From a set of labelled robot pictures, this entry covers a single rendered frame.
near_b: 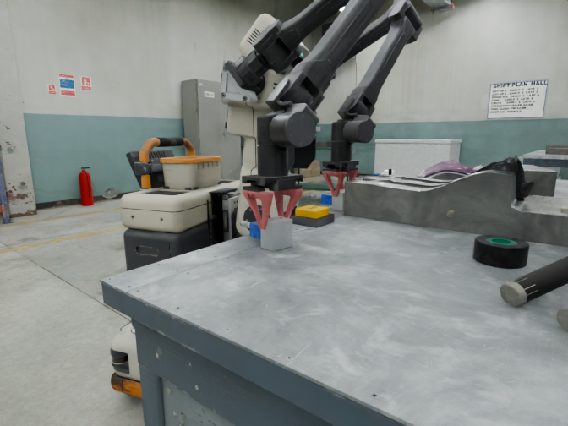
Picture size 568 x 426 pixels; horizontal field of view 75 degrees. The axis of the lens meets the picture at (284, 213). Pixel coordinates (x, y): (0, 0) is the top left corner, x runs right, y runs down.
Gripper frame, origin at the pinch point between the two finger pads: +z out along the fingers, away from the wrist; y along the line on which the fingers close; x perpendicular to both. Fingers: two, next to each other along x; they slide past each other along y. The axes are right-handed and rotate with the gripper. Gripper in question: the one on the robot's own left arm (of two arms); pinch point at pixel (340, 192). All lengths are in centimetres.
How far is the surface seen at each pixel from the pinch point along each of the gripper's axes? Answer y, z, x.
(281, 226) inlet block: -41.2, -0.4, -11.8
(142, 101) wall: 253, -62, 524
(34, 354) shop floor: -46, 86, 135
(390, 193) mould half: -6.5, -2.4, -18.1
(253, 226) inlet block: -41.8, 0.7, -5.3
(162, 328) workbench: -69, 7, -16
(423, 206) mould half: -6.3, -0.3, -26.0
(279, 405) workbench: -67, 10, -33
